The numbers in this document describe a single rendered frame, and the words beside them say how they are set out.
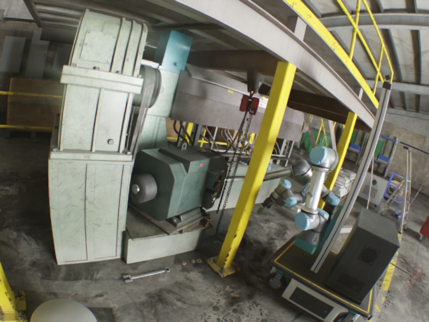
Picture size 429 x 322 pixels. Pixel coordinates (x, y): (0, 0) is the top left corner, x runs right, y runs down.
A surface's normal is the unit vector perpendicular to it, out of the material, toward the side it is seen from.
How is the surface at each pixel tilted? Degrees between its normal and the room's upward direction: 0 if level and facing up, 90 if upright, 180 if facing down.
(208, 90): 78
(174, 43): 90
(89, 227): 90
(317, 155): 82
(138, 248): 90
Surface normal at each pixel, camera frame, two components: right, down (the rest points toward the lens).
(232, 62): -0.76, -0.03
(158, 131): 0.59, 0.36
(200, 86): 0.63, 0.15
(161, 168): -0.51, 0.10
